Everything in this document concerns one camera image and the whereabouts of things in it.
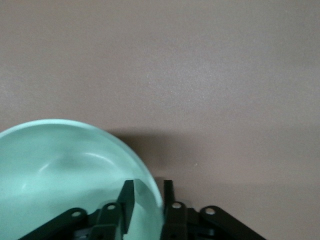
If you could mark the brown table cover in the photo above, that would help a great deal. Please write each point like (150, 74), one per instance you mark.
(175, 62)

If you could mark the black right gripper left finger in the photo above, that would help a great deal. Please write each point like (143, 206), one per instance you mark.
(111, 220)

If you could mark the green ceramic bowl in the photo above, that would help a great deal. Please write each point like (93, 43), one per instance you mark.
(62, 175)

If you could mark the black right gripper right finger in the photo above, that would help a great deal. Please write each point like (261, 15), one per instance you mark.
(180, 222)

